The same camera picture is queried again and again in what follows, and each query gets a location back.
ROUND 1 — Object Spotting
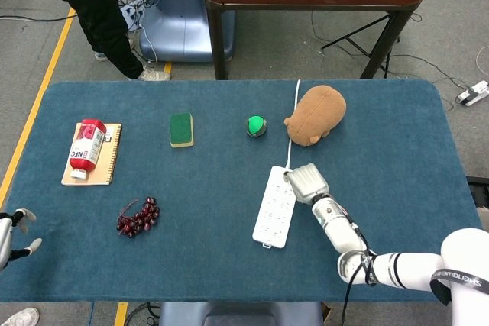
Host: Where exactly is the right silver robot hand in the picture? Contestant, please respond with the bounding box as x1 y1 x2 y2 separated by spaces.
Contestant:
283 163 330 205

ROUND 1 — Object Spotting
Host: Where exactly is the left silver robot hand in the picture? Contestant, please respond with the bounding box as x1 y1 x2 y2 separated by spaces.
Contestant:
0 208 43 270

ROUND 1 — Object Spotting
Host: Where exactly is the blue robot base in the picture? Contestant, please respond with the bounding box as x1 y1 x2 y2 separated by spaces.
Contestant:
138 0 236 63

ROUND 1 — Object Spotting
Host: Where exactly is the white floor power strip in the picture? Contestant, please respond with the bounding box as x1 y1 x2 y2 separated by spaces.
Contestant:
458 80 489 107

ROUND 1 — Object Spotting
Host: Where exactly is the brown capybara plush toy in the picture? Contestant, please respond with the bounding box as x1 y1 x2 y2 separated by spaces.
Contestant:
283 84 348 147

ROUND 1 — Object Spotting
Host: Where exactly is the green and grey ball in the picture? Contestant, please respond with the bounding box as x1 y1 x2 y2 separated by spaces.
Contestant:
246 115 268 138

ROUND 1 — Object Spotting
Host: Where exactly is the white sneaker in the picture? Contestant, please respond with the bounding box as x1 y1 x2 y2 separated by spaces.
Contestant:
0 306 40 326

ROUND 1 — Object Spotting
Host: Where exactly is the blue table cloth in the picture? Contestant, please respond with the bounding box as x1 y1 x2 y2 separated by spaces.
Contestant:
0 78 483 303

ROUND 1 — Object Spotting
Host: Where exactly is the red juice bottle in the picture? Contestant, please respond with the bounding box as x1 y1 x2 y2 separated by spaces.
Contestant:
69 118 108 180

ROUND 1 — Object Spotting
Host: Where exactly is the tan spiral notebook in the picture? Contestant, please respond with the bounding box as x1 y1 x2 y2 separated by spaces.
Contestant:
60 122 123 187

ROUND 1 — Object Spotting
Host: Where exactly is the dark red grape bunch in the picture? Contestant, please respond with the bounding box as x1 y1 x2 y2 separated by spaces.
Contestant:
116 196 161 239

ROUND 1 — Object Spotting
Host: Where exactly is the green and yellow sponge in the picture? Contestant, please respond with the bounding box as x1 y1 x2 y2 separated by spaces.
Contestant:
169 112 195 149

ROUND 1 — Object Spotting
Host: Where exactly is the blue-grey robot chassis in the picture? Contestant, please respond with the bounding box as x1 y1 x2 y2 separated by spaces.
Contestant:
158 301 325 326

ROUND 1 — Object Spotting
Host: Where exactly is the person in black clothes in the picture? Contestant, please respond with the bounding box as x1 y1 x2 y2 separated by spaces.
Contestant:
23 0 172 82

